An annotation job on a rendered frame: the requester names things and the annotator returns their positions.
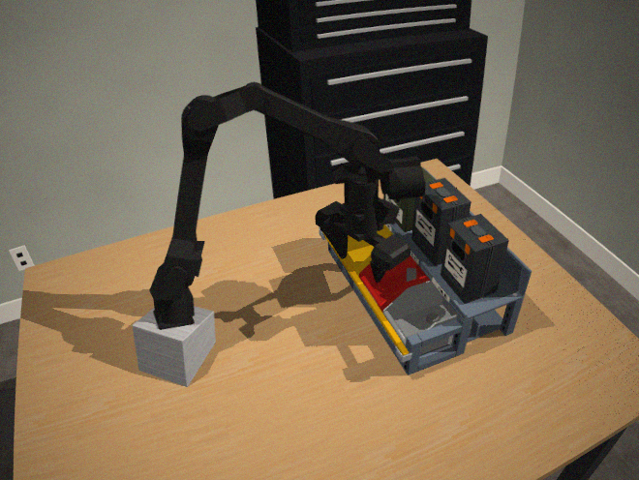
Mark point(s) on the red open bin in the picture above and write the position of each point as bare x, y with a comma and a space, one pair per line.
394, 278

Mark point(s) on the yellow long thin bar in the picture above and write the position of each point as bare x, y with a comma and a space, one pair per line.
386, 325

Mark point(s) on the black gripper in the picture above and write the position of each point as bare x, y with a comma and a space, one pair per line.
337, 221

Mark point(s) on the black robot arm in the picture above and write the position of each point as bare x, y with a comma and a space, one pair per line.
200, 120

